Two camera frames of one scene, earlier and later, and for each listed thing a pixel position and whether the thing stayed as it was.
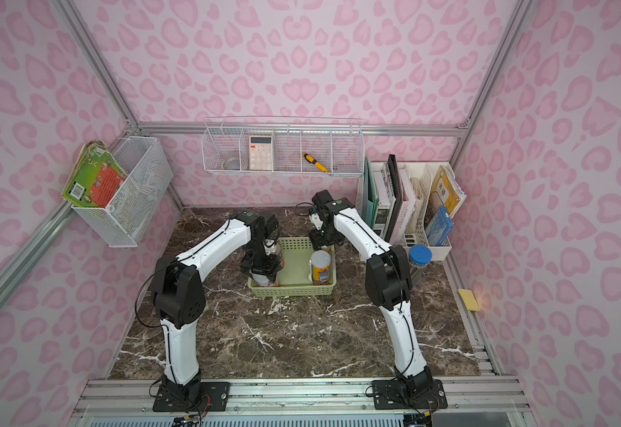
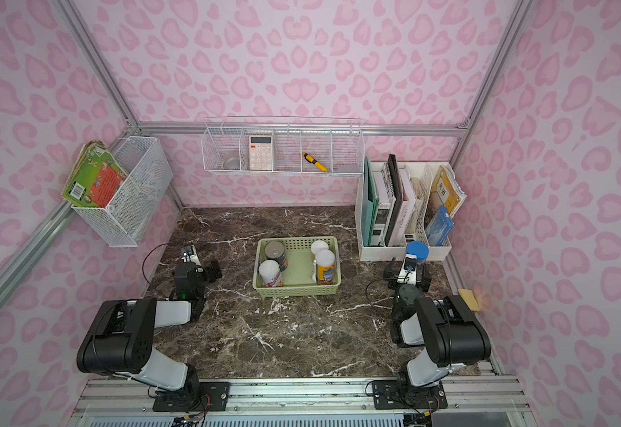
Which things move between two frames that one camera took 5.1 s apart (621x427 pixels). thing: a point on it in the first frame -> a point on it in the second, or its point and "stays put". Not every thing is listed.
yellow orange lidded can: [321, 268] stays put
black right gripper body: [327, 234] -> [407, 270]
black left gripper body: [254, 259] -> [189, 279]
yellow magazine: [451, 193] stays put
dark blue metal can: [278, 251] stays put
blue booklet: [440, 226] stays put
